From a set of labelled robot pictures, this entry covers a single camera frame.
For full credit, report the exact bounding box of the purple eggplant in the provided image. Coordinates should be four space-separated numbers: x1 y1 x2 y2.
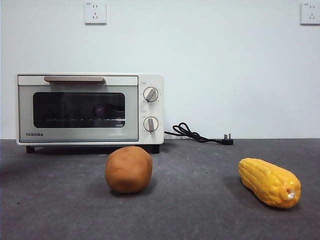
91 102 126 118

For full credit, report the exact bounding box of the white wall socket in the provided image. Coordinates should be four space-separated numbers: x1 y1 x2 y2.
84 1 108 26
300 2 320 26

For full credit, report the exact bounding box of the oven wire rack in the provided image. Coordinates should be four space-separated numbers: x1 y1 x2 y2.
34 118 126 123

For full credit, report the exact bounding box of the black power cable with plug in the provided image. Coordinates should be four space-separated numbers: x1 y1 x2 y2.
164 122 234 146

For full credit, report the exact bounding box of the beige oven knob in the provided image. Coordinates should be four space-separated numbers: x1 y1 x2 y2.
143 116 160 134
143 86 160 103

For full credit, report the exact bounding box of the cream Toshiba toaster oven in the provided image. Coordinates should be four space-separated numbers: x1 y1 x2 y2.
16 72 165 154

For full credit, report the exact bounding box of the brown potato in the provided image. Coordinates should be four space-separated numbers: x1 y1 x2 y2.
104 146 153 194

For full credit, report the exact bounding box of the yellow corn cob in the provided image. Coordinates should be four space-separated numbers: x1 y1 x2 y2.
237 157 302 210

